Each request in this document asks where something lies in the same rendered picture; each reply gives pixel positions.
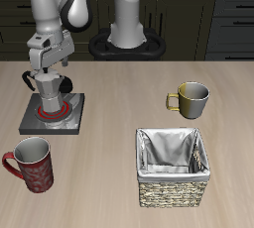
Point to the dark grey stove plate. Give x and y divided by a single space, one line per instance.
72 113

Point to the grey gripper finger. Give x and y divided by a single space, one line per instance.
45 70
64 62

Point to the yellow and grey mug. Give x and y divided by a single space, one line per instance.
193 101

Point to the wicker basket with white liner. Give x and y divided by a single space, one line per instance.
172 179

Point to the dark kitchen cupboards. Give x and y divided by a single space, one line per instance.
185 30

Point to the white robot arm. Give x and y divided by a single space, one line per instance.
127 14

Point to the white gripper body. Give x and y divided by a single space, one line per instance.
49 55

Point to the silver moka pot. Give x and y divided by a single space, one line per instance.
49 90

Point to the flat black base plate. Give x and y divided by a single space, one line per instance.
155 48

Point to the grey kitchen drawers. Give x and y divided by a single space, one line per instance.
231 30

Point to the red patterned mug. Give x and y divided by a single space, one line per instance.
38 172

